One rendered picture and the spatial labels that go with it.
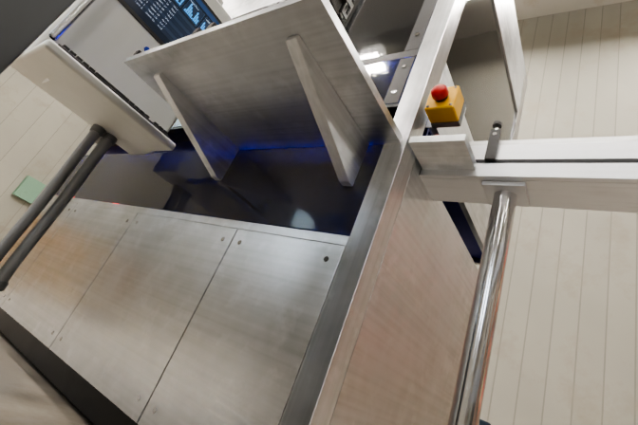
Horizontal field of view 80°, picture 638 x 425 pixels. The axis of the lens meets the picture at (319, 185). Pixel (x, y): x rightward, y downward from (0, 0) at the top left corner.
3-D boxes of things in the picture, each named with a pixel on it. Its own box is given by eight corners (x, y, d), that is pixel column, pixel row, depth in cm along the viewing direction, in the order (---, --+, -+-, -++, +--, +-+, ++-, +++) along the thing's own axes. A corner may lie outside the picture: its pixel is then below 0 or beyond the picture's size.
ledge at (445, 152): (426, 176, 99) (427, 170, 100) (478, 177, 91) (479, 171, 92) (408, 142, 90) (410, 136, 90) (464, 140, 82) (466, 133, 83)
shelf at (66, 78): (133, 153, 145) (137, 147, 146) (173, 151, 128) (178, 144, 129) (10, 62, 115) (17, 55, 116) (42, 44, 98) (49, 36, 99)
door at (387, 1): (306, 74, 136) (358, -24, 161) (421, 52, 110) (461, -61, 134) (305, 72, 136) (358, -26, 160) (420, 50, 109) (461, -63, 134)
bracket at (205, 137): (215, 180, 123) (234, 149, 129) (221, 180, 121) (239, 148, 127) (128, 108, 100) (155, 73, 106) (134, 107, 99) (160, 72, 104)
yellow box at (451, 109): (432, 128, 97) (439, 107, 100) (460, 126, 93) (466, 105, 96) (422, 108, 92) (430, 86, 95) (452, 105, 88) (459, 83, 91)
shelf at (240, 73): (233, 163, 139) (234, 158, 140) (411, 162, 96) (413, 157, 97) (122, 62, 107) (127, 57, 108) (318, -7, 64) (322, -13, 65)
